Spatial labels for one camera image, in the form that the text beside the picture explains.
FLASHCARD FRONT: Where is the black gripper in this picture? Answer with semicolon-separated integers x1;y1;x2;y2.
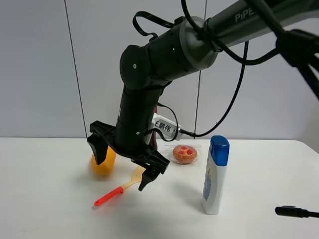
87;120;169;191

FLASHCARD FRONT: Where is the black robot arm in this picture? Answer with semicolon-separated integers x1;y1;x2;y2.
87;0;319;190

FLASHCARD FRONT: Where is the orange mango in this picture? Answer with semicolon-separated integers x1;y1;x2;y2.
91;147;116;177

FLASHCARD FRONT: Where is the cola bottle yellow cap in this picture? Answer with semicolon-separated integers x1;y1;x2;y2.
148;119;158;150

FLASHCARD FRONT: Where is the wrapped fruit tart pastry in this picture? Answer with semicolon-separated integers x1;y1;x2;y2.
163;144;201;165

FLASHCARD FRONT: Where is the white blue shampoo bottle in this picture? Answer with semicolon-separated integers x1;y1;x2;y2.
202;135;230;215

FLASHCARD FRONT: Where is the black cable plug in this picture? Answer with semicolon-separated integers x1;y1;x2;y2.
275;206;319;218

